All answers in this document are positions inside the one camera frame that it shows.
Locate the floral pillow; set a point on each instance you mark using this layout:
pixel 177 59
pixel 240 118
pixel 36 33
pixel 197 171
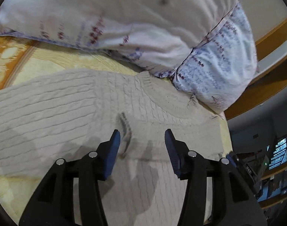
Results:
pixel 218 72
pixel 157 35

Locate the wooden headboard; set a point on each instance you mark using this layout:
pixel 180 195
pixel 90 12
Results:
pixel 271 76

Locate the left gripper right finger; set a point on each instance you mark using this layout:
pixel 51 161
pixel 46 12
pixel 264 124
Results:
pixel 233 202

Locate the left floral pillow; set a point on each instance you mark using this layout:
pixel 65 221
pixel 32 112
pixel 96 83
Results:
pixel 157 35

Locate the yellow patterned bed sheet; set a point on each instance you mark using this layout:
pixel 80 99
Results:
pixel 39 61

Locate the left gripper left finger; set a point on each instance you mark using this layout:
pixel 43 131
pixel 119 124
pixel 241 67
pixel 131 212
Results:
pixel 52 201

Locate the wooden shelf with clutter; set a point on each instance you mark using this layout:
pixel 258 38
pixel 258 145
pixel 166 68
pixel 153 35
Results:
pixel 264 155

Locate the right floral pillow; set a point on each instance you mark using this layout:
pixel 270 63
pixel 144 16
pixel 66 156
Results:
pixel 218 72

